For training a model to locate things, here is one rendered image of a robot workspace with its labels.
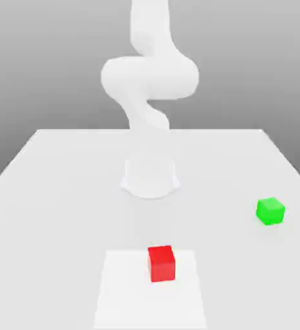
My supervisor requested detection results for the small green cube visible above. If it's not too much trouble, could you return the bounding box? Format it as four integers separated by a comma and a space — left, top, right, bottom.
255, 197, 286, 227

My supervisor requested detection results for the small red cube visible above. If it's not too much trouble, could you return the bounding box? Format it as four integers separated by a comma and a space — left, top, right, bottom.
147, 245, 176, 284

